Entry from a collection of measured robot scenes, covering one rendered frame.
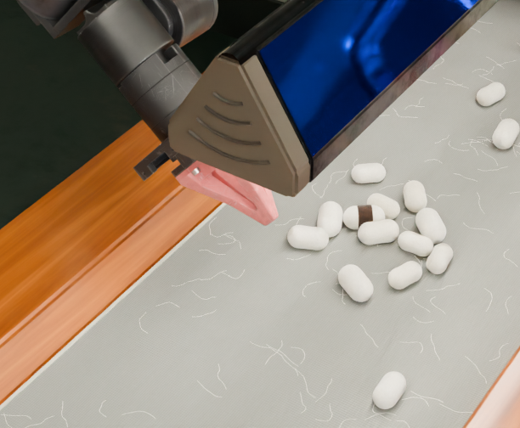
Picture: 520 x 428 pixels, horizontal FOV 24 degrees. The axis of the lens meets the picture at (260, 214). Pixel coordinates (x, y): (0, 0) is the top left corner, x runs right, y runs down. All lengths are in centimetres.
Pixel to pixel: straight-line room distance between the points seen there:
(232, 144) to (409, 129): 59
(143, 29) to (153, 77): 4
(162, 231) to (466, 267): 26
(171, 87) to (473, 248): 31
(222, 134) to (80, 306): 40
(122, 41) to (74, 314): 22
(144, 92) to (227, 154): 31
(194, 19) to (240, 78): 40
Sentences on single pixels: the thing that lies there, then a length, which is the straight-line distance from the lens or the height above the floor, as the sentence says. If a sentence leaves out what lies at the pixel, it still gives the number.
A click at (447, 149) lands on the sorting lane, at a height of 74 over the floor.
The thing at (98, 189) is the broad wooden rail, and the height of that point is 77.
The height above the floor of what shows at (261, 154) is 106.
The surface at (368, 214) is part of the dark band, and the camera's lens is 106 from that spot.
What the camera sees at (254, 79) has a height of 110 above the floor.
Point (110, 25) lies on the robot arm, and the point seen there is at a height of 96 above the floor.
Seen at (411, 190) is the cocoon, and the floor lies 76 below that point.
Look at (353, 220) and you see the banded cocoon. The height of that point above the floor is 75.
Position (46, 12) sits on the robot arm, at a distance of 97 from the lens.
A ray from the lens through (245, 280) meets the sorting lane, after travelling 102.
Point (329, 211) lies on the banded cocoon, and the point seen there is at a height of 76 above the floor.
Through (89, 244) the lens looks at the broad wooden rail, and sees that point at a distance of 103.
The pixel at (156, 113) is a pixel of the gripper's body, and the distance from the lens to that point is 94.
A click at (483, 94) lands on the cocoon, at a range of 123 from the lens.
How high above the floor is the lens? 142
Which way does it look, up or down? 39 degrees down
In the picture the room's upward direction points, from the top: straight up
